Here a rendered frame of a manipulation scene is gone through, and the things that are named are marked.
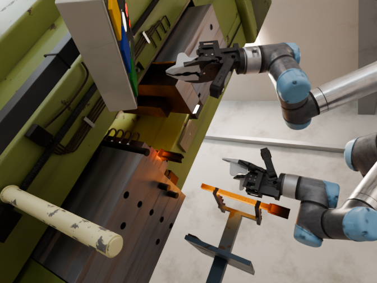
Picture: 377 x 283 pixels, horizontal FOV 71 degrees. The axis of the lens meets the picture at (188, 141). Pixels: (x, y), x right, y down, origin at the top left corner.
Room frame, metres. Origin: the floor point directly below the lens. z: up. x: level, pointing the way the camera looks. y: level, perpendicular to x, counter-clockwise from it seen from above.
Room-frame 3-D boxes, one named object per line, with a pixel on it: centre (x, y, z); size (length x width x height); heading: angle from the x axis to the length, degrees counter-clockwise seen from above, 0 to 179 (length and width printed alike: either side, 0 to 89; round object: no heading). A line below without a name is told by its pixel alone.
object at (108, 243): (0.71, 0.22, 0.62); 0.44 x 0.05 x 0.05; 55
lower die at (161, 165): (1.17, 0.27, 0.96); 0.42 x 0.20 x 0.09; 55
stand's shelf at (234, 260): (1.36, -0.39, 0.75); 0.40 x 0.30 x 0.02; 154
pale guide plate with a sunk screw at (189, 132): (1.38, 0.02, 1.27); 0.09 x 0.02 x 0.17; 145
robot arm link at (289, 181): (0.76, -0.35, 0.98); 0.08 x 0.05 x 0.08; 145
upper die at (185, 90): (1.17, 0.27, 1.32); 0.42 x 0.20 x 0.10; 55
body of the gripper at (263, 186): (0.80, -0.28, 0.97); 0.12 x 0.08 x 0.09; 55
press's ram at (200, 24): (1.20, 0.24, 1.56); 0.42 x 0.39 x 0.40; 55
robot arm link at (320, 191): (0.71, -0.41, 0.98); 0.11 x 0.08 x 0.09; 55
